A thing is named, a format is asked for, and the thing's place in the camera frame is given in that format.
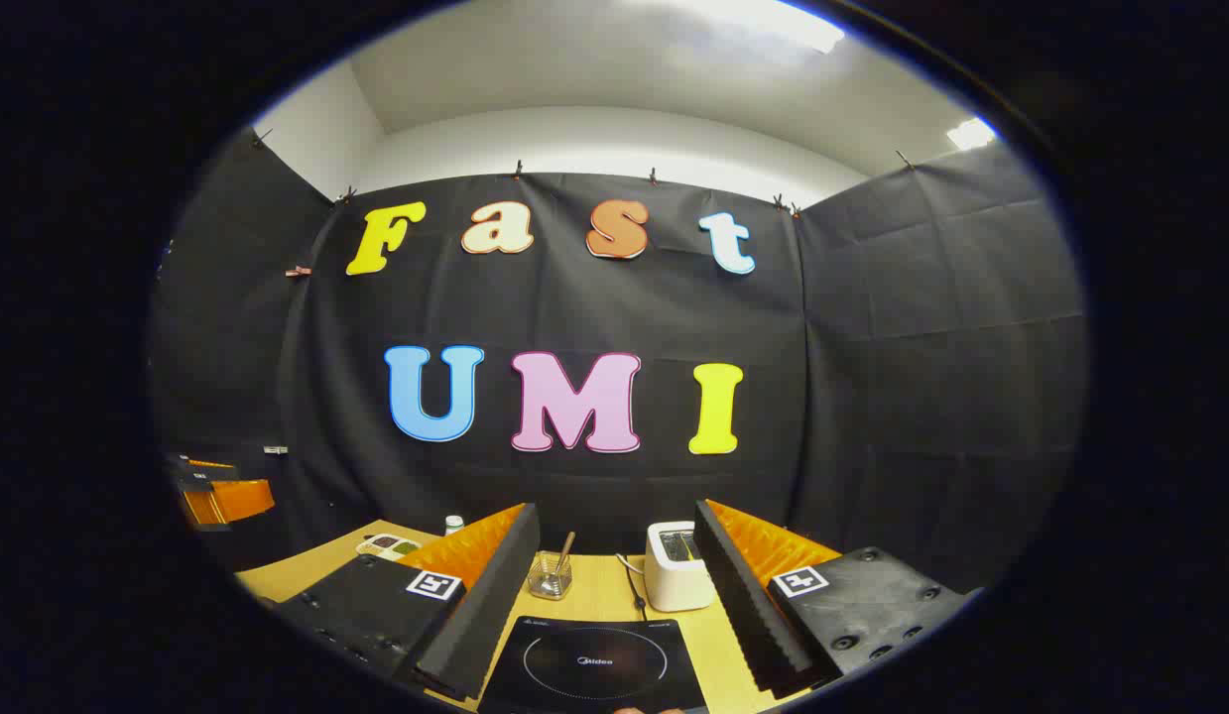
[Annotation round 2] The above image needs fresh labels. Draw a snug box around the black power cable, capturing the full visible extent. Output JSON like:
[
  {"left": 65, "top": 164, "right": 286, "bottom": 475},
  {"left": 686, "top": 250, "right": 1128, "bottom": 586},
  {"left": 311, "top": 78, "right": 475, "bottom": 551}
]
[{"left": 615, "top": 553, "right": 648, "bottom": 621}]

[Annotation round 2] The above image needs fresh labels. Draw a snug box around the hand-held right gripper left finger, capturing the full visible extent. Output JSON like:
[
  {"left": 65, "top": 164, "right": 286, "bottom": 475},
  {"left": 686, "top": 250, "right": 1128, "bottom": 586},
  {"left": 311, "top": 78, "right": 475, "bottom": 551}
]
[{"left": 272, "top": 503, "right": 542, "bottom": 703}]

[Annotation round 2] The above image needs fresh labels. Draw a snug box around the black backdrop cloth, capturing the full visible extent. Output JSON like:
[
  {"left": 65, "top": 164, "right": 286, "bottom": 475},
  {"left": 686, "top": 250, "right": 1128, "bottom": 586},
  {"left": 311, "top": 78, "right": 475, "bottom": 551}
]
[{"left": 148, "top": 129, "right": 1089, "bottom": 596}]

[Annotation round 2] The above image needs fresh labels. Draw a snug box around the ceiling light panel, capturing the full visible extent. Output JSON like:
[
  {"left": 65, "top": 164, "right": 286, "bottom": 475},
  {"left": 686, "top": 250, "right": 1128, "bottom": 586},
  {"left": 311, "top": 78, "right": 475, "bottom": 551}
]
[{"left": 946, "top": 116, "right": 999, "bottom": 152}]

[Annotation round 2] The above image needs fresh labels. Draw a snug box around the wire utensil holder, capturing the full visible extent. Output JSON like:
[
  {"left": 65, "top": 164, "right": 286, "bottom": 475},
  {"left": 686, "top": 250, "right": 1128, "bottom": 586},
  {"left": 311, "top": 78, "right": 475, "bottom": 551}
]
[{"left": 528, "top": 550, "right": 573, "bottom": 601}]

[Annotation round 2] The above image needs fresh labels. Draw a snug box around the white toaster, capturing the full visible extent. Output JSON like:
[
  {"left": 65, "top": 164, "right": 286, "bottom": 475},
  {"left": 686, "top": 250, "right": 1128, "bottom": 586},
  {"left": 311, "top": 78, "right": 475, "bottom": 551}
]
[{"left": 645, "top": 521, "right": 716, "bottom": 613}]

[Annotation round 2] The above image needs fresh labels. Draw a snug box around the black induction cooktop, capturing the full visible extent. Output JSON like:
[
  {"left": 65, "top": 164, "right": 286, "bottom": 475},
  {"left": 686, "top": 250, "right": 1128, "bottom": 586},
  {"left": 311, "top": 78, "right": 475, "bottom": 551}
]
[{"left": 478, "top": 615, "right": 709, "bottom": 714}]

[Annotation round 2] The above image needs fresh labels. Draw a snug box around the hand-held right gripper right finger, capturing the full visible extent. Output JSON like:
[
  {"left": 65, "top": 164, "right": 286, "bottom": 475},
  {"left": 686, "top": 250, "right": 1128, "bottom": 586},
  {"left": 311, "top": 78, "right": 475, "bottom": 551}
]
[{"left": 693, "top": 499, "right": 972, "bottom": 695}]

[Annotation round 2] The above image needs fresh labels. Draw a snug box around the wooden handled spoon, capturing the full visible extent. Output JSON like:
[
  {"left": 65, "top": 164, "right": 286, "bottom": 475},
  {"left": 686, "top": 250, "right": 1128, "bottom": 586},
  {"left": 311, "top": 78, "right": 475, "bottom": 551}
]
[{"left": 543, "top": 532, "right": 576, "bottom": 596}]

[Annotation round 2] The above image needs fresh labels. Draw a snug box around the white divided bean dish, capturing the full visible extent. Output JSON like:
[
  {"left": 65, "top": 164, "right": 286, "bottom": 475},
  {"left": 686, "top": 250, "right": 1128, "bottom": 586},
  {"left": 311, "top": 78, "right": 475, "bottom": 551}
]
[{"left": 355, "top": 534, "right": 423, "bottom": 562}]

